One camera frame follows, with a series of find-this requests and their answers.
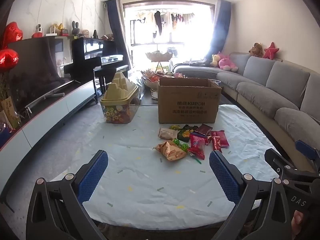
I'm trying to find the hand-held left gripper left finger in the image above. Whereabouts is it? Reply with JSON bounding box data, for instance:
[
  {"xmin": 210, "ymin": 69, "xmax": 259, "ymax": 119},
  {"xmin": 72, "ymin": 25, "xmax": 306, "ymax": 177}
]
[{"xmin": 26, "ymin": 150, "xmax": 118, "ymax": 240}]

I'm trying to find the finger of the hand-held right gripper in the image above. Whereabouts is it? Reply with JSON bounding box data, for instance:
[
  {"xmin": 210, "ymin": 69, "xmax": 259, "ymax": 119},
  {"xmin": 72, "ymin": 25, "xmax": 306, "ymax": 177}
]
[
  {"xmin": 264, "ymin": 148, "xmax": 318, "ymax": 184},
  {"xmin": 295, "ymin": 140, "xmax": 320, "ymax": 173}
]

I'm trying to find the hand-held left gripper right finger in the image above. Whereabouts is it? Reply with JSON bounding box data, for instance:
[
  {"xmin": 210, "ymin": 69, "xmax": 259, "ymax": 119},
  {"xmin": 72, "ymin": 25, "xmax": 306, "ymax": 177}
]
[{"xmin": 209, "ymin": 150, "xmax": 293, "ymax": 240}]

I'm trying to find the bright red snack packet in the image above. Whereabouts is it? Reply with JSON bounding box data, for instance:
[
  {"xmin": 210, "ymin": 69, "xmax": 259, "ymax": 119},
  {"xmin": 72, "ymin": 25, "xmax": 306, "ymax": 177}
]
[{"xmin": 188, "ymin": 133, "xmax": 206, "ymax": 160}]

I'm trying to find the dark red checked snack packet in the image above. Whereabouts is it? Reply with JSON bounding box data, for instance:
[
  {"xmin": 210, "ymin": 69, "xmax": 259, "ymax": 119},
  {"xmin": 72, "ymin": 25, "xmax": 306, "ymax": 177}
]
[{"xmin": 194, "ymin": 124, "xmax": 213, "ymax": 137}]

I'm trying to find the green black snack packet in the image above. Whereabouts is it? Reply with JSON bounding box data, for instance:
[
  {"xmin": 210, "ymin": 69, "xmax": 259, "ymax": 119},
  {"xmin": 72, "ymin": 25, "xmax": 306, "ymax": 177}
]
[{"xmin": 177, "ymin": 124, "xmax": 198, "ymax": 142}]

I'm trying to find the tan orange snack packet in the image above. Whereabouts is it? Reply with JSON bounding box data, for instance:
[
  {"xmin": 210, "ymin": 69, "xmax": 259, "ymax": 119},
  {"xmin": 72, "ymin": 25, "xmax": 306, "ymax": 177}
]
[{"xmin": 153, "ymin": 140, "xmax": 187, "ymax": 162}]

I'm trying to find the beige snack packet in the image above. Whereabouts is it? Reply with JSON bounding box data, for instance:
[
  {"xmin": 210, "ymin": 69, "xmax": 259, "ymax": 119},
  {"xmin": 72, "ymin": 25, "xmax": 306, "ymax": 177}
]
[{"xmin": 158, "ymin": 127, "xmax": 180, "ymax": 140}]

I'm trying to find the brown cardboard box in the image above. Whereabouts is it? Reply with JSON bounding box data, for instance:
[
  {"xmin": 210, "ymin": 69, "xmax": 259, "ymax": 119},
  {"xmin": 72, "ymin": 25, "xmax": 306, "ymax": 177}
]
[{"xmin": 157, "ymin": 77, "xmax": 222, "ymax": 125}]

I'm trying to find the person's right hand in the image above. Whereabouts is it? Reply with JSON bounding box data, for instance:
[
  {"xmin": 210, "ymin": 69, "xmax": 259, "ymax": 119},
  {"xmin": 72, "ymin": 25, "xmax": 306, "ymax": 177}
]
[{"xmin": 291, "ymin": 210, "xmax": 304, "ymax": 233}]

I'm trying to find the white patterned table cloth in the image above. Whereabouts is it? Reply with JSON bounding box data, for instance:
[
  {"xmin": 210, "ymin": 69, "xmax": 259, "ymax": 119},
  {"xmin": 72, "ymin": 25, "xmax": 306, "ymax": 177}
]
[{"xmin": 5, "ymin": 104, "xmax": 290, "ymax": 230}]

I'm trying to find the white television cabinet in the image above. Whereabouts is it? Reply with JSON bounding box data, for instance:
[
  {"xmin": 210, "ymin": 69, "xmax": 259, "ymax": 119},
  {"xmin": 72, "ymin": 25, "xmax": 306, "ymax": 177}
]
[{"xmin": 0, "ymin": 80, "xmax": 97, "ymax": 160}]

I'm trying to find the grey sectional sofa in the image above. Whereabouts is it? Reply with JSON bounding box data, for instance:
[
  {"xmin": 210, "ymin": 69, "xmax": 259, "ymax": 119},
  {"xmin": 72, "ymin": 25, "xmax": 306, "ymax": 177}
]
[{"xmin": 174, "ymin": 52, "xmax": 320, "ymax": 170}]

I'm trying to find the clear candy jar gold lid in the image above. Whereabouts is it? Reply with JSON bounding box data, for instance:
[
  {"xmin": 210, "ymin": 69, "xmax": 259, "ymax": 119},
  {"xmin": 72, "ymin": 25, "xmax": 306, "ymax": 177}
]
[{"xmin": 100, "ymin": 71, "xmax": 140, "ymax": 124}]

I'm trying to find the red star plush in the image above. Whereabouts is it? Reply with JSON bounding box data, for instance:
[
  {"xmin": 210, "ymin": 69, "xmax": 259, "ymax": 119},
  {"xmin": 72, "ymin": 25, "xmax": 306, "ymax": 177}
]
[{"xmin": 262, "ymin": 42, "xmax": 280, "ymax": 60}]

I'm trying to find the black piano bench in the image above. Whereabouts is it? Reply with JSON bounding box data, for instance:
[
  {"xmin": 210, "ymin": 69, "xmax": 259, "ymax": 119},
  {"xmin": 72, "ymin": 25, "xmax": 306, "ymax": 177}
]
[{"xmin": 94, "ymin": 65, "xmax": 129, "ymax": 95}]

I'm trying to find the clear plastic bag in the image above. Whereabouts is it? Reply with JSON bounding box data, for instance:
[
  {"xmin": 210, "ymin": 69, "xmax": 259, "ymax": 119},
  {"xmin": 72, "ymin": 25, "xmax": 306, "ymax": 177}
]
[{"xmin": 130, "ymin": 70, "xmax": 147, "ymax": 98}]

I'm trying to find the pink plush toy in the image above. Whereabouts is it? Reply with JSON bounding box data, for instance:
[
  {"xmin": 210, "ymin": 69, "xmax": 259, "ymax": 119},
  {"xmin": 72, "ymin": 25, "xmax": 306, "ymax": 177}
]
[{"xmin": 217, "ymin": 52, "xmax": 238, "ymax": 72}]

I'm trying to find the brown plush toy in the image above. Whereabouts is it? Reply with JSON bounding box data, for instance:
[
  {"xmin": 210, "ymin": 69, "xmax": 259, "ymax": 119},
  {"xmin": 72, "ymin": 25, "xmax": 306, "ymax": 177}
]
[{"xmin": 249, "ymin": 42, "xmax": 264, "ymax": 57}]

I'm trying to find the pile of snack packets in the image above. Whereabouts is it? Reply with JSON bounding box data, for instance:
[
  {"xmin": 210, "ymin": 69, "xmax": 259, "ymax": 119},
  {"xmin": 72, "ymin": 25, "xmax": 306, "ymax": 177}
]
[{"xmin": 142, "ymin": 70, "xmax": 185, "ymax": 83}]

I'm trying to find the dried flower bouquet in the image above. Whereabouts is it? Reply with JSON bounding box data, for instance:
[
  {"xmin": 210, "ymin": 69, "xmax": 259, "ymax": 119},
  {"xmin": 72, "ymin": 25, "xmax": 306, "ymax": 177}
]
[{"xmin": 0, "ymin": 72, "xmax": 20, "ymax": 130}]

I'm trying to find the black upright piano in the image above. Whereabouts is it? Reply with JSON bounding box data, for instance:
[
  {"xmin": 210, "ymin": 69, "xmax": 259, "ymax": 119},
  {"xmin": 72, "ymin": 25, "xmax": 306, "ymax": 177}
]
[{"xmin": 64, "ymin": 37, "xmax": 129, "ymax": 103}]

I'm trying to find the black flat television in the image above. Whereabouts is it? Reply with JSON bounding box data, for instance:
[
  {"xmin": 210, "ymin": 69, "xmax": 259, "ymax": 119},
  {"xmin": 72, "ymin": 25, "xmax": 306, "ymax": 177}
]
[{"xmin": 7, "ymin": 36, "xmax": 75, "ymax": 115}]

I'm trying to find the white two-tier snack stand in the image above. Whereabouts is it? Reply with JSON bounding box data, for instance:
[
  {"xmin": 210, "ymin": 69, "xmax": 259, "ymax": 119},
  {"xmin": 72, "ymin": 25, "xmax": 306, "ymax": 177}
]
[{"xmin": 141, "ymin": 51, "xmax": 175, "ymax": 100}]

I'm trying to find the blue curtain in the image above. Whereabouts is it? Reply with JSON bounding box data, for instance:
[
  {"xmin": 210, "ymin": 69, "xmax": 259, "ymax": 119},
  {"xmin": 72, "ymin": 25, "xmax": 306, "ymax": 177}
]
[
  {"xmin": 204, "ymin": 0, "xmax": 232, "ymax": 60},
  {"xmin": 106, "ymin": 0, "xmax": 133, "ymax": 70}
]

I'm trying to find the red heart balloon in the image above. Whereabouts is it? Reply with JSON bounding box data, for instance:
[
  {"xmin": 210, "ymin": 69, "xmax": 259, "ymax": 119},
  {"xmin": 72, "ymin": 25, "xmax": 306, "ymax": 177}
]
[
  {"xmin": 0, "ymin": 49, "xmax": 19, "ymax": 73},
  {"xmin": 1, "ymin": 22, "xmax": 23, "ymax": 49}
]

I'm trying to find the gold ornament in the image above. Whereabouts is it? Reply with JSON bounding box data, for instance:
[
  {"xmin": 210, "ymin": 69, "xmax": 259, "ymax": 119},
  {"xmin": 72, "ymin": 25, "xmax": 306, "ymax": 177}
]
[{"xmin": 46, "ymin": 23, "xmax": 64, "ymax": 36}]

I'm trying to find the row of hanging clothes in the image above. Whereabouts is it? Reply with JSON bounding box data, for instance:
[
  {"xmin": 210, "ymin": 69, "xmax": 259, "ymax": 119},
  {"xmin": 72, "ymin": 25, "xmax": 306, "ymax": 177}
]
[{"xmin": 135, "ymin": 10, "xmax": 195, "ymax": 37}]

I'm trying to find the white red security camera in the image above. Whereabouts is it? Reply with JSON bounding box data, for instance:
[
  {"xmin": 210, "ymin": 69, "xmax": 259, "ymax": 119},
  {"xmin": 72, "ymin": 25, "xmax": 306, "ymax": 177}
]
[{"xmin": 32, "ymin": 24, "xmax": 45, "ymax": 38}]

